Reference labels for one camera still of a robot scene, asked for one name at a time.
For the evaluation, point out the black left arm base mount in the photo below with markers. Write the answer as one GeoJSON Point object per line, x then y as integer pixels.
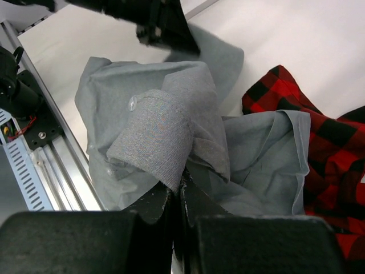
{"type": "Point", "coordinates": [46, 127]}

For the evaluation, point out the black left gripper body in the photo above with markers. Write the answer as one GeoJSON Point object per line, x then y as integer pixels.
{"type": "Point", "coordinates": [137, 12]}

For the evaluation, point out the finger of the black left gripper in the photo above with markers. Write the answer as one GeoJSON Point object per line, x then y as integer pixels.
{"type": "Point", "coordinates": [168, 28]}

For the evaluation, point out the grey button shirt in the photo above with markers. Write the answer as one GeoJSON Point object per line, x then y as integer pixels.
{"type": "Point", "coordinates": [147, 123]}

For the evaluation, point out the grey slotted cable duct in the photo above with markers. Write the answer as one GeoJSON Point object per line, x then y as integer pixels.
{"type": "Point", "coordinates": [26, 176]}

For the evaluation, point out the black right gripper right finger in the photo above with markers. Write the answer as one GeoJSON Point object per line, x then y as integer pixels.
{"type": "Point", "coordinates": [211, 240]}

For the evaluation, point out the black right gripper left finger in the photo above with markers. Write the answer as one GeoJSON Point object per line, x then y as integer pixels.
{"type": "Point", "coordinates": [137, 239]}

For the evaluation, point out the red black plaid shirt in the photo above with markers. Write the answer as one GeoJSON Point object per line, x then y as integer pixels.
{"type": "Point", "coordinates": [334, 187]}

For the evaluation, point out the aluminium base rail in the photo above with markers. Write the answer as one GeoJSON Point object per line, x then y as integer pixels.
{"type": "Point", "coordinates": [61, 165]}

